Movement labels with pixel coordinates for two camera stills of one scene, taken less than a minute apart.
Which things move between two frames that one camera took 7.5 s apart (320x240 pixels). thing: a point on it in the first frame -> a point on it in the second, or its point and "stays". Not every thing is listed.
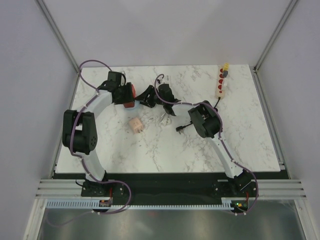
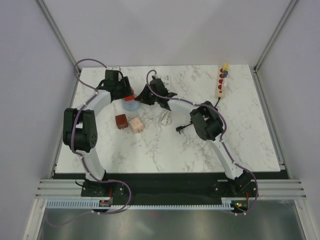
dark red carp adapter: (129, 104) -> (121, 121)
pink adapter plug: (136, 125) stays
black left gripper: (129, 97) stays
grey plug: (225, 73) stays
